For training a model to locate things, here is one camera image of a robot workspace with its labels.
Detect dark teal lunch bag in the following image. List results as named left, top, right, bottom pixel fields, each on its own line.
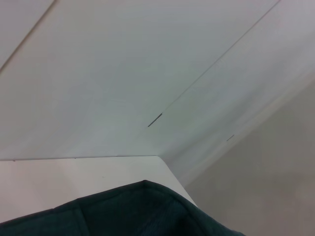
left=0, top=179, right=243, bottom=236

